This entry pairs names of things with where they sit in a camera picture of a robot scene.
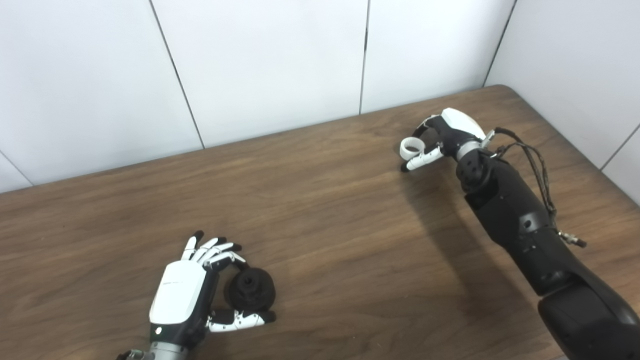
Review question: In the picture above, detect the white and black left hand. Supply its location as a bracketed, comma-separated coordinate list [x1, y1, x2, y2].
[149, 230, 277, 351]

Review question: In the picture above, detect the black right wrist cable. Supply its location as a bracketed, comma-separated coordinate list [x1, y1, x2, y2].
[482, 127, 588, 249]

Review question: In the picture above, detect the round black part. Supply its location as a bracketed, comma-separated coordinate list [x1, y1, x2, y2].
[224, 267, 277, 312]

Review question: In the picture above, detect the white and black right hand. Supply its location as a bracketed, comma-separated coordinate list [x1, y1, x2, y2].
[400, 107, 488, 174]

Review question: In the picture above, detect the white ring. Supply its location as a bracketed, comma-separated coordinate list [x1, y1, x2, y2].
[399, 137, 427, 161]

